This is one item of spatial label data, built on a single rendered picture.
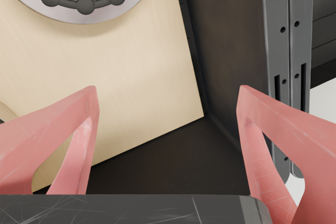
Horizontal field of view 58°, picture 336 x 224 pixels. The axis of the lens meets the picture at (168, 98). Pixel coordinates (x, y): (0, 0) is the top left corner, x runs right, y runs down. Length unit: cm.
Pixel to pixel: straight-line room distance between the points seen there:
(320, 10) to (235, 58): 15
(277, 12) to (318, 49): 19
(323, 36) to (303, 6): 18
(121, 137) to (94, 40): 10
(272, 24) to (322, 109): 15
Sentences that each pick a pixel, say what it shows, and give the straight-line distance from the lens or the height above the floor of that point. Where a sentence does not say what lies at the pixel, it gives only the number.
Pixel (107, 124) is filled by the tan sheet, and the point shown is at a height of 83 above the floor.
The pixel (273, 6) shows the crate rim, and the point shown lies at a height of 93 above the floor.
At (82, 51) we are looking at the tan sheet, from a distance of 24.
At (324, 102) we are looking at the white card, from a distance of 31.
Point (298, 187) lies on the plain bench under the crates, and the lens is 76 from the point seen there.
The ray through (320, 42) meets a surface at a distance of 36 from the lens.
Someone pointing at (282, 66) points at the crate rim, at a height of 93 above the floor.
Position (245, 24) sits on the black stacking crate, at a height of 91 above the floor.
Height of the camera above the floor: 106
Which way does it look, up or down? 54 degrees down
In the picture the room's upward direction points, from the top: 143 degrees clockwise
